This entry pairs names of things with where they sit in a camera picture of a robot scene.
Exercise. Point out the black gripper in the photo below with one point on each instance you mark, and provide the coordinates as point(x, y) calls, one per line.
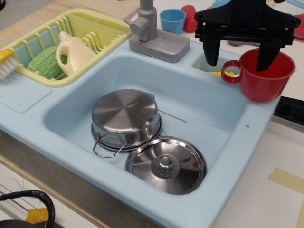
point(248, 21)

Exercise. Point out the red cup with handle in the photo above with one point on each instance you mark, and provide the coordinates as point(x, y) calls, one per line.
point(257, 86)

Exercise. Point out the red tumbler cup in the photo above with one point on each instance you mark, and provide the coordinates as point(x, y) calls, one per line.
point(190, 22)

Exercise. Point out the light blue toy sink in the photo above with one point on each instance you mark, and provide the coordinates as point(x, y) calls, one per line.
point(194, 105)

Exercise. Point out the blue plastic cup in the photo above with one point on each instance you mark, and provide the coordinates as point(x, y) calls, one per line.
point(172, 20)

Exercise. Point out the grey toy spoon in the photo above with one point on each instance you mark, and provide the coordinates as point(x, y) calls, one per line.
point(239, 43)

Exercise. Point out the yellow white toy knife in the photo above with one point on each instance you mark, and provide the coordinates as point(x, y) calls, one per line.
point(217, 73)

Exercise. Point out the blue plastic plate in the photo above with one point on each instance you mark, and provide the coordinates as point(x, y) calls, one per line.
point(219, 3)

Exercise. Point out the red plastic plate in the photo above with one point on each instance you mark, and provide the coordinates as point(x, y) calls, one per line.
point(299, 31)

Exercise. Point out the grey toy faucet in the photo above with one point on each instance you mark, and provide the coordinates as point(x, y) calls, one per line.
point(149, 40)

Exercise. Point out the steel pot upside down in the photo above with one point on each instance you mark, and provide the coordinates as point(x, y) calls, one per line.
point(125, 120)

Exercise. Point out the beige masking tape strip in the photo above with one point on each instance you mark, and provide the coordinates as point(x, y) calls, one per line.
point(287, 180)

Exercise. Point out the steel pot lid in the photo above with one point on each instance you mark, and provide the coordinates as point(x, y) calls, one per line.
point(170, 164)

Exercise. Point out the cream detergent bottle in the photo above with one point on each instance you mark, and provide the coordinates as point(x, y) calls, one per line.
point(72, 53)

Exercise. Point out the yellow dish rack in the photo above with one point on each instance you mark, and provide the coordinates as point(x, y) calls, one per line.
point(99, 32)

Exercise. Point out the green bumpy toy gourd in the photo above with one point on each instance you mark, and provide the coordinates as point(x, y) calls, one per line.
point(45, 64)

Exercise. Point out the yellow white dish brush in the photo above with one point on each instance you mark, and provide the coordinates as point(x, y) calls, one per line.
point(8, 63)

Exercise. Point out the yellow tape piece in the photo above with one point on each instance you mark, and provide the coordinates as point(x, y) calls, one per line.
point(37, 215)

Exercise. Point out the black bracket at right edge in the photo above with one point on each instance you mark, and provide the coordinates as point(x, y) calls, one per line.
point(290, 109)

